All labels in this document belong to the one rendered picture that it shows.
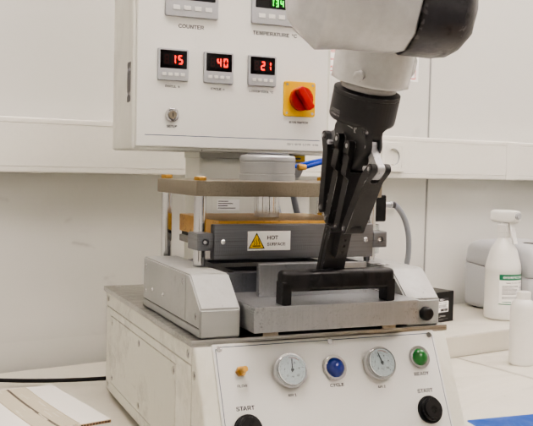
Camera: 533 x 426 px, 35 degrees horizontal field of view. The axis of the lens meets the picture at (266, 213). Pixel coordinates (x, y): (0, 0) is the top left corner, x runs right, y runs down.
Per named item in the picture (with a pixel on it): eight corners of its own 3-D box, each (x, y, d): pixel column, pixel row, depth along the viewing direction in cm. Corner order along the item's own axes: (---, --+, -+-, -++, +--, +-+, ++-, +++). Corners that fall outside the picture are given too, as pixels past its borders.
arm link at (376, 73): (361, 45, 86) (350, 97, 88) (462, 54, 91) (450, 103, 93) (310, 20, 96) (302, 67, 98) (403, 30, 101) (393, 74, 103)
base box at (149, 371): (105, 394, 138) (107, 291, 137) (310, 376, 153) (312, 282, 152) (214, 523, 89) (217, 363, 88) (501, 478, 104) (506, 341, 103)
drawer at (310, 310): (176, 301, 122) (177, 247, 121) (312, 295, 131) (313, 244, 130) (253, 341, 95) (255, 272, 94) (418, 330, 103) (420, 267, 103)
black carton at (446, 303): (406, 320, 187) (408, 290, 187) (431, 316, 193) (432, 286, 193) (428, 324, 183) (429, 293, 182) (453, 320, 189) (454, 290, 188)
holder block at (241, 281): (187, 275, 120) (187, 258, 120) (312, 272, 128) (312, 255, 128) (227, 292, 105) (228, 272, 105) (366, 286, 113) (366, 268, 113)
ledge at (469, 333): (238, 346, 178) (238, 324, 178) (508, 315, 224) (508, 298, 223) (322, 377, 153) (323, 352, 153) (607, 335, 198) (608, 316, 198)
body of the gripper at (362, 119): (321, 75, 95) (307, 152, 99) (355, 96, 88) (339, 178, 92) (378, 79, 98) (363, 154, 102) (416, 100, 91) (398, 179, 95)
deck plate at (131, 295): (103, 290, 137) (103, 284, 137) (296, 283, 151) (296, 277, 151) (190, 347, 95) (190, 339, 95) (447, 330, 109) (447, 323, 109)
